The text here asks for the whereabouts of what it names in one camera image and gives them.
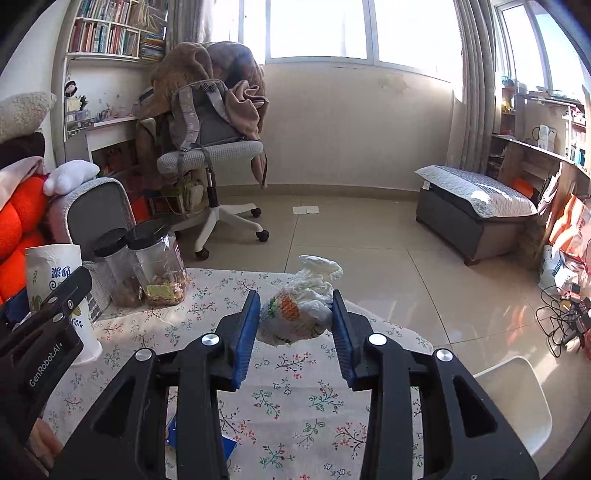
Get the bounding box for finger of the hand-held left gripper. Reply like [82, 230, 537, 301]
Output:
[28, 266, 93, 324]

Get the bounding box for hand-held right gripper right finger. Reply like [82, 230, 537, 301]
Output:
[331, 289, 540, 480]

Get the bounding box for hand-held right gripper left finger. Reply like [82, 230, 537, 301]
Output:
[51, 290, 262, 480]

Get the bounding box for white printed paper cup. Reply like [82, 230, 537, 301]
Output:
[25, 244, 103, 366]

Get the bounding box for white plastic bag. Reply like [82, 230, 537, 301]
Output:
[256, 255, 345, 348]

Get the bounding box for person's left hand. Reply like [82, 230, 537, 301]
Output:
[28, 418, 64, 462]

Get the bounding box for grey striped cloth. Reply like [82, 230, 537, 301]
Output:
[83, 261, 114, 321]

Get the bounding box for clear plastic jar black lid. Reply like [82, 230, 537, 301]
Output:
[126, 220, 189, 308]
[93, 227, 141, 308]

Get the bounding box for grey mesh chair back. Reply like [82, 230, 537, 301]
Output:
[46, 178, 137, 259]

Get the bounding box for orange knitted cushion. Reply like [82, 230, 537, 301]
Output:
[0, 175, 49, 301]

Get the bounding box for white plush toy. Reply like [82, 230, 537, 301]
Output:
[43, 159, 100, 195]

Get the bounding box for blue cardboard box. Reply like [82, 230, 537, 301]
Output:
[166, 413, 238, 462]

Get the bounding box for pink blanket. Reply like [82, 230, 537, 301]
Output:
[0, 156, 49, 208]

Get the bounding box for dark brown cloth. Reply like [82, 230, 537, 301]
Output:
[0, 131, 47, 169]

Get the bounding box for dark storage bench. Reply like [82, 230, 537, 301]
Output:
[416, 187, 539, 266]

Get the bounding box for white desk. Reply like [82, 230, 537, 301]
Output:
[65, 60, 153, 181]

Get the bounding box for white plastic chair seat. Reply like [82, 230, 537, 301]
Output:
[473, 355, 552, 457]

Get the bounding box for grey fuzzy pillow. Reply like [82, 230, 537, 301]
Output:
[0, 91, 57, 144]

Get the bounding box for white-based office chair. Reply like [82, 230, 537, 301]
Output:
[157, 78, 271, 259]

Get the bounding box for quilted grey cushion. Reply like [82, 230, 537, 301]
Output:
[414, 165, 539, 219]

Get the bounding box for white printed bag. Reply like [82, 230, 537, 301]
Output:
[538, 244, 585, 291]

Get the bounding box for orange plastic bag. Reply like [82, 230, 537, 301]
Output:
[549, 194, 591, 273]

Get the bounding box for bookshelf with books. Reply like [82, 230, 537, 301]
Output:
[65, 0, 169, 63]

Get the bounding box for wooden shelf desk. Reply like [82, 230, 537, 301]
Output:
[489, 85, 591, 259]

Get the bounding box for grey curtain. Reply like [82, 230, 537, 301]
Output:
[455, 0, 502, 174]

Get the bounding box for large window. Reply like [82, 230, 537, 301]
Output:
[210, 0, 462, 65]

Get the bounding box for black cables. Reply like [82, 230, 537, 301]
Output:
[536, 286, 591, 358]

